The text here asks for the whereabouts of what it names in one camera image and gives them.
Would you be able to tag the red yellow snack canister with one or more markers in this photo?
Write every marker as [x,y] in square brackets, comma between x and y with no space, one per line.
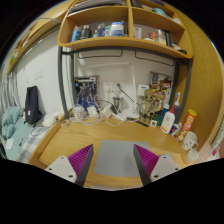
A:
[186,126]

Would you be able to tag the wooden wall shelf unit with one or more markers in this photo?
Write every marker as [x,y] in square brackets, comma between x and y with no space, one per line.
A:
[148,25]

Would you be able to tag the white lotion bottle red cap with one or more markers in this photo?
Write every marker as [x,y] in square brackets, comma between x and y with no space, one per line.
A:
[168,121]

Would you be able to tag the Groot figurine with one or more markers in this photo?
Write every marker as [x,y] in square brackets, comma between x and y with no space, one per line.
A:
[146,109]

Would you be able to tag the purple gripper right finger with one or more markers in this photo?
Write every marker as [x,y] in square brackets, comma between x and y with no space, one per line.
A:
[152,167]

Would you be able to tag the white blue box on shelf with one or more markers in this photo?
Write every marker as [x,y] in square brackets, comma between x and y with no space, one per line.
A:
[117,29]

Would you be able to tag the white mug with print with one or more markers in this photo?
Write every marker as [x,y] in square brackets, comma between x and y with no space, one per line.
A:
[190,141]

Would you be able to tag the small clear glass cup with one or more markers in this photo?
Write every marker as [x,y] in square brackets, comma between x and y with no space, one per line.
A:
[192,155]

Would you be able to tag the white power adapter with cables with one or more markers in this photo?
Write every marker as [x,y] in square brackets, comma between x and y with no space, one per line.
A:
[107,112]

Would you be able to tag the blue bottle on shelf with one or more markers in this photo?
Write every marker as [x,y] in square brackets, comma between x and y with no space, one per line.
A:
[75,34]

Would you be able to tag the black backpack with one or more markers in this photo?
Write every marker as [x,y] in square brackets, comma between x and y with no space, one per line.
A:
[32,112]

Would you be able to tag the dark metal shelf frame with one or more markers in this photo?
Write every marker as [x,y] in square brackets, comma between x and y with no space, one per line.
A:
[177,62]

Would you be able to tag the grey mouse pad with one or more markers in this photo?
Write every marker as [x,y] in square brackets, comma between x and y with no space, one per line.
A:
[116,158]

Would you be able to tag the blue robot model box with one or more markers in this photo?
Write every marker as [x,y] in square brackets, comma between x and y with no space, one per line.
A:
[86,89]

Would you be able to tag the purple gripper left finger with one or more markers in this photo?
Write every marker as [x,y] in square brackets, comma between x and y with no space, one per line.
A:
[75,167]

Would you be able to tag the teal blanket on bed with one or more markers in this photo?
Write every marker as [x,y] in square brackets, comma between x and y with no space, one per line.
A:
[9,119]

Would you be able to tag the black bottle on shelf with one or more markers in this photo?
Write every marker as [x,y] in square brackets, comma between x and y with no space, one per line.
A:
[86,32]

